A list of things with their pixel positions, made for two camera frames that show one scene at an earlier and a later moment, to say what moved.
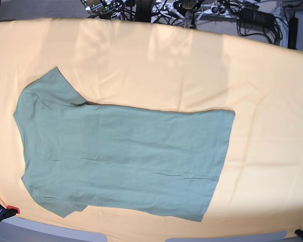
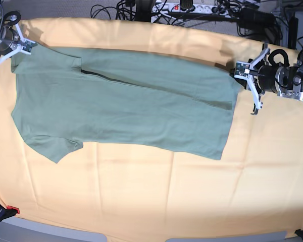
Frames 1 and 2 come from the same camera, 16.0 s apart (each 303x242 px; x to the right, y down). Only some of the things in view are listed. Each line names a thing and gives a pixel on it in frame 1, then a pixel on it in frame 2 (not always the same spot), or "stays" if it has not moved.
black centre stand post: x=143 y=10 stays
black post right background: x=293 y=32 stays
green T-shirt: x=156 y=162 → x=65 y=97
